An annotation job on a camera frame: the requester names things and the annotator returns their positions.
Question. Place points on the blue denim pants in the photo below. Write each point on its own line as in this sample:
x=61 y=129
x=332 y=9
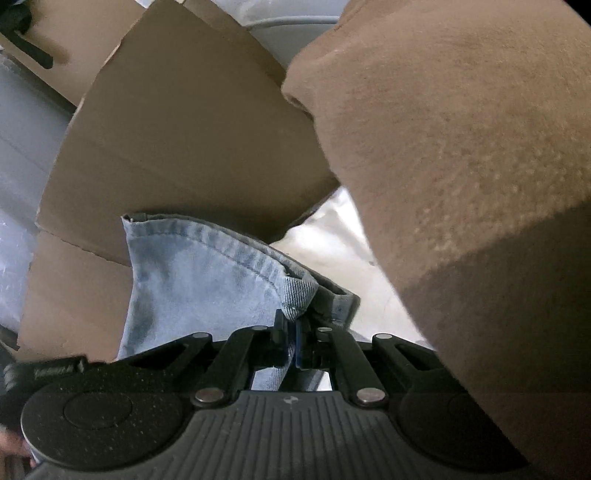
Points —
x=194 y=286

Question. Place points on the bear printed bed sheet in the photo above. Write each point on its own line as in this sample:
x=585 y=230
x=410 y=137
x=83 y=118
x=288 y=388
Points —
x=332 y=258

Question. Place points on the person's left hand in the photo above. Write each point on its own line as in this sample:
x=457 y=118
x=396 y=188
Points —
x=11 y=443

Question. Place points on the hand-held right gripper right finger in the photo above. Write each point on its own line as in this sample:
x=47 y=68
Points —
x=299 y=346

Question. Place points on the flattened cardboard box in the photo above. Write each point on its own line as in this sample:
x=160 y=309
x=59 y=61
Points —
x=184 y=138

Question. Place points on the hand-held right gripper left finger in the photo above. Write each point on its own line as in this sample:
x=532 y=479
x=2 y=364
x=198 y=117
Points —
x=279 y=337

